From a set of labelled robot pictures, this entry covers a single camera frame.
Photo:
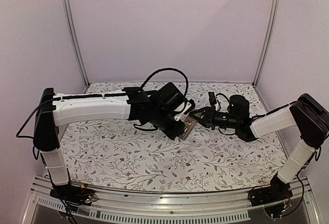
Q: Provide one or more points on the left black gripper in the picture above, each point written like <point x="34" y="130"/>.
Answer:
<point x="174" y="134"/>

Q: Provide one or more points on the right aluminium frame post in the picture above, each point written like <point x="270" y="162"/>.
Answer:
<point x="266" y="43"/>

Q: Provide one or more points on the floral patterned table mat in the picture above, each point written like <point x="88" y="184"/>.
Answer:
<point x="112" y="153"/>

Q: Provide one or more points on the left aluminium frame post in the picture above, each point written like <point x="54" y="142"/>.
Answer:
<point x="75" y="42"/>

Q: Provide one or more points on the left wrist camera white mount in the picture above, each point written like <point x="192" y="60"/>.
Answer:
<point x="182" y="109"/>

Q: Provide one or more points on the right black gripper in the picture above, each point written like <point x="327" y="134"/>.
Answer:
<point x="209" y="117"/>

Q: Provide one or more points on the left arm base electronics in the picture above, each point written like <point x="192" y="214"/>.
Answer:
<point x="74" y="195"/>

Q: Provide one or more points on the aluminium frame post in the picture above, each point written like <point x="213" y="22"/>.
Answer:
<point x="266" y="43"/>
<point x="75" y="42"/>

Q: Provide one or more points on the front aluminium rail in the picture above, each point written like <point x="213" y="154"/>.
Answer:
<point x="127" y="206"/>

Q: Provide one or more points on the grey white remote control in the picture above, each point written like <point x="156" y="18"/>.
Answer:
<point x="190" y="124"/>

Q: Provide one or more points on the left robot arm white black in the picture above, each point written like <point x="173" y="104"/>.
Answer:
<point x="161" y="108"/>

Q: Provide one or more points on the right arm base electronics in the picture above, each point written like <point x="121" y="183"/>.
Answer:
<point x="279" y="198"/>

